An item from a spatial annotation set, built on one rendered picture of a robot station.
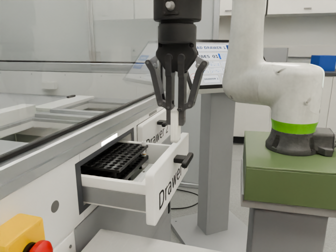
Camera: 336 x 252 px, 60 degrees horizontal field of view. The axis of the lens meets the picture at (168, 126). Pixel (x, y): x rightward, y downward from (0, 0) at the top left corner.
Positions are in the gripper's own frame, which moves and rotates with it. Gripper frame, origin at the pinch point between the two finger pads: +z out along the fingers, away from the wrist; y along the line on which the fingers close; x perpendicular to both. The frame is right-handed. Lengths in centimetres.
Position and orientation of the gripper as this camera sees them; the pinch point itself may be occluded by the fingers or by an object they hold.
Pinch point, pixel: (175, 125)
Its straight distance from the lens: 61.4
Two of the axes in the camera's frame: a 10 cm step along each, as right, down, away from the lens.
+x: 2.9, -2.4, 9.3
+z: -0.1, 9.7, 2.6
